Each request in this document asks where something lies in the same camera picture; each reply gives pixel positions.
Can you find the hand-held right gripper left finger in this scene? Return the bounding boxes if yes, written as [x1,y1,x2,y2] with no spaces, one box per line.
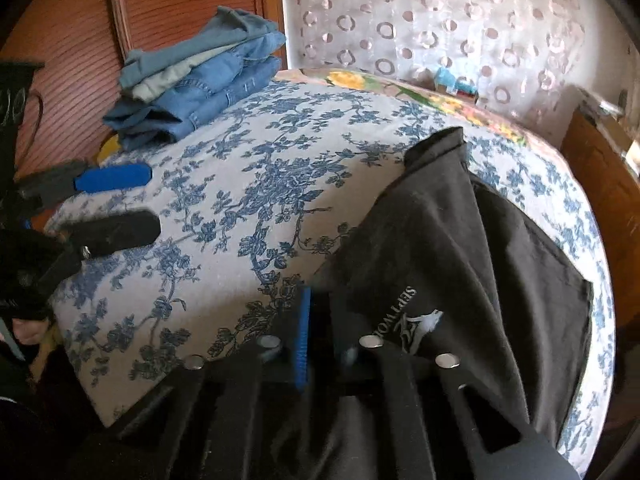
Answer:
[65,284,321,480]

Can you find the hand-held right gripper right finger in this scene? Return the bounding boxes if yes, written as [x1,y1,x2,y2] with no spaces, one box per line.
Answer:
[320,334,578,480]

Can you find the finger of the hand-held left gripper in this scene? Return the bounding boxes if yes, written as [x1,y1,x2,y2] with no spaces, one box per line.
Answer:
[27,209,162,306]
[17,160,153,211]

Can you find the black pants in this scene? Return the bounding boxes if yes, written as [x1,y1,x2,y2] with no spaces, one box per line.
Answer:
[272,127,596,480]

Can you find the pale green folded pants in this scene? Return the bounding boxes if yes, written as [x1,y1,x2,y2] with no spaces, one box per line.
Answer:
[131,46,236,102]

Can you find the grey-blue folded pants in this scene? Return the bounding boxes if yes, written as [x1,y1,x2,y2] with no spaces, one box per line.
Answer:
[120,6,287,88]

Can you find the person's left hand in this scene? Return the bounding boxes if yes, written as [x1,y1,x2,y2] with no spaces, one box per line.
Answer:
[12,317,53,347]

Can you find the blue floral bed sheet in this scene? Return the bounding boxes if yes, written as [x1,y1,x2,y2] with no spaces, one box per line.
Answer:
[45,77,616,476]

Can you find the wooden headboard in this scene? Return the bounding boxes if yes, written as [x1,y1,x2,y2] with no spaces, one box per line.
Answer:
[0,0,287,181]

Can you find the wooden desk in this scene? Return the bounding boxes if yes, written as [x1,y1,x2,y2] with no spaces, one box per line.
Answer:
[560,109,640,261]

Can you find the circle pattern curtain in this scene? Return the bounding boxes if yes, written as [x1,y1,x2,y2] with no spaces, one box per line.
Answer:
[277,0,591,106]

